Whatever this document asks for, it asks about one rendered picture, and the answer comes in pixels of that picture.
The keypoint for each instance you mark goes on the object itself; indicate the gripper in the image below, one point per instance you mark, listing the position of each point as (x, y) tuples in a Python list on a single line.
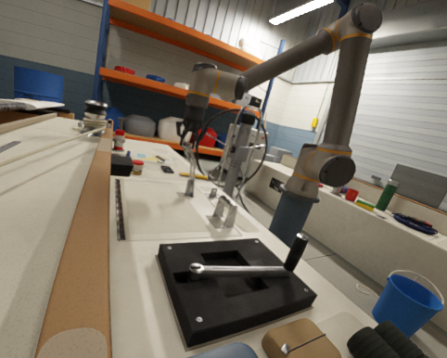
[(193, 118)]

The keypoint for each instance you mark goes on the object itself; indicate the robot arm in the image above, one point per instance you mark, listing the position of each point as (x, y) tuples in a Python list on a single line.
[(352, 93)]

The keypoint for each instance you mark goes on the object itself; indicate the small silver turnbutton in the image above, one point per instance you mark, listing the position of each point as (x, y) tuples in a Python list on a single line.
[(213, 192)]

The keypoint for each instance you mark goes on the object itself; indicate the white locker lid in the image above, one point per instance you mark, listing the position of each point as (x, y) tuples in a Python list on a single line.
[(160, 208)]

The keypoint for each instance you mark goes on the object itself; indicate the silver metal hasp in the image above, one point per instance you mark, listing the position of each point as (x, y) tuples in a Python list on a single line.
[(223, 213)]

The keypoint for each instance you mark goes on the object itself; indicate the silver deck winch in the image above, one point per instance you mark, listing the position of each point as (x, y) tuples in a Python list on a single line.
[(95, 115)]

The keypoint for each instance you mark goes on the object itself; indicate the dark metal lid hinge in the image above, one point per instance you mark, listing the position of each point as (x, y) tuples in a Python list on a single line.
[(120, 210)]

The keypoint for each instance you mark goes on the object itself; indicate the red canister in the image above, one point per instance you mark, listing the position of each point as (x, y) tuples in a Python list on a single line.
[(208, 138)]

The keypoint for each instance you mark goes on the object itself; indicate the white canister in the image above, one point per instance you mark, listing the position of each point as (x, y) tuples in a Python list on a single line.
[(169, 129)]

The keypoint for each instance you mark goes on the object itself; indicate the silver upright metal strip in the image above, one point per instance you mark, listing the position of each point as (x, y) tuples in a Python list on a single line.
[(190, 175)]

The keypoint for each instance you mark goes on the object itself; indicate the yellow pencil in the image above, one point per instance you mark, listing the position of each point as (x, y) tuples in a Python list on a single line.
[(193, 175)]

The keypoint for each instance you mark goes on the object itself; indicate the small black flat piece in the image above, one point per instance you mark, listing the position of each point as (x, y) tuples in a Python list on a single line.
[(167, 169)]

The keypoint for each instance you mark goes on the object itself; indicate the yellow paper note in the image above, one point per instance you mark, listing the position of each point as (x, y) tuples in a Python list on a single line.
[(152, 159)]

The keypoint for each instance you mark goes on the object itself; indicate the grey round bag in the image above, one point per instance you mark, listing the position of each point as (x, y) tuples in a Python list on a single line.
[(139, 125)]

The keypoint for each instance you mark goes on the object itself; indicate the red-lidded small tin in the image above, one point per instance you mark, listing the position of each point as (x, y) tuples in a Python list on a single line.
[(137, 167)]

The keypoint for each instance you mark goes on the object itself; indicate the blue flat container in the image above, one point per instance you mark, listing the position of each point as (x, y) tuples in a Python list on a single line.
[(155, 78)]

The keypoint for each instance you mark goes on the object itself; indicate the red-capped white bottle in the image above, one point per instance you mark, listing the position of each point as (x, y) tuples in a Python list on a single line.
[(119, 140)]

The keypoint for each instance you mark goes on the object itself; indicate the black box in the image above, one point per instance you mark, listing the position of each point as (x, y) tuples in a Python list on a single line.
[(121, 165)]

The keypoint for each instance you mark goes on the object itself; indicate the grey box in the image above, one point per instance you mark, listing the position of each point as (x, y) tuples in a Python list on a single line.
[(279, 153)]

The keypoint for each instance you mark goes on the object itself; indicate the red flat container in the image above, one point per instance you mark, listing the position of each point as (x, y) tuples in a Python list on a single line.
[(124, 70)]

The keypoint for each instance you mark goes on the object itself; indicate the blue orange shelf unit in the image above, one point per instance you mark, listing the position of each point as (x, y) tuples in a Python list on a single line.
[(178, 35)]

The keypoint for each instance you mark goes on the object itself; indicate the tan wooden coaming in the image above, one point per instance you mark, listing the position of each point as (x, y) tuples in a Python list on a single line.
[(85, 242)]

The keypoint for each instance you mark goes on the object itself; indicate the blue drum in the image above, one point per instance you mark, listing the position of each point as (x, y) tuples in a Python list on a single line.
[(39, 84)]

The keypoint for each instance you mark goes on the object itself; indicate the long ceiling light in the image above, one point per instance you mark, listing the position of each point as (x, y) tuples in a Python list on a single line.
[(301, 12)]

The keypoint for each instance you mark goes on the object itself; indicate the red cup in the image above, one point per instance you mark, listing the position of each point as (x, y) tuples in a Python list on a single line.
[(352, 194)]

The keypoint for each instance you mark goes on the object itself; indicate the black foam tray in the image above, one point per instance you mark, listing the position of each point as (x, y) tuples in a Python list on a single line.
[(227, 305)]

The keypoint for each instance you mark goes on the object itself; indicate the wooden bench with papers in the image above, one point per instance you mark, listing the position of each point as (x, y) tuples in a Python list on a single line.
[(18, 110)]

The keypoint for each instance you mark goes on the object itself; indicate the yellow green sponge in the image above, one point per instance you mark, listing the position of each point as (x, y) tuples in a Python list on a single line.
[(364, 205)]

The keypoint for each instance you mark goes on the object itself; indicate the silver metal ruler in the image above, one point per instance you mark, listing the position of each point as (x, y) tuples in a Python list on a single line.
[(2, 150)]

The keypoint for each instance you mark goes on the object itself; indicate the green bottle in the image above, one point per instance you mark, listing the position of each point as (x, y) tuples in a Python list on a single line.
[(386, 195)]

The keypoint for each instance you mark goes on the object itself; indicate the blue cushion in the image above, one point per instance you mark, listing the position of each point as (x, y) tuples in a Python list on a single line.
[(227, 351)]

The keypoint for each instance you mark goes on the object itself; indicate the white roller door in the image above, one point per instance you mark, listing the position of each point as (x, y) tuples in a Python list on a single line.
[(409, 111)]

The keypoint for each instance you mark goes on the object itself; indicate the grey flat panel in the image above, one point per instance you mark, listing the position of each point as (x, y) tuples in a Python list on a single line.
[(424, 184)]

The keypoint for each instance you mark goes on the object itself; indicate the blue bucket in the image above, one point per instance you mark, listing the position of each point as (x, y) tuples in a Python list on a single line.
[(404, 303)]

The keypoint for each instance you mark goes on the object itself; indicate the black ribbed roller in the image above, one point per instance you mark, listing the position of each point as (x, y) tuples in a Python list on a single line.
[(370, 344), (400, 337)]

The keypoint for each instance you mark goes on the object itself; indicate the grey steering pedestal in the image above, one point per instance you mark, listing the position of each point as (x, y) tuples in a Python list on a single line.
[(238, 156)]

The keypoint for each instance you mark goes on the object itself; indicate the yellow wall fitting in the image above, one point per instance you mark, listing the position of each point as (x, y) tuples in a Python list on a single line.
[(314, 122)]

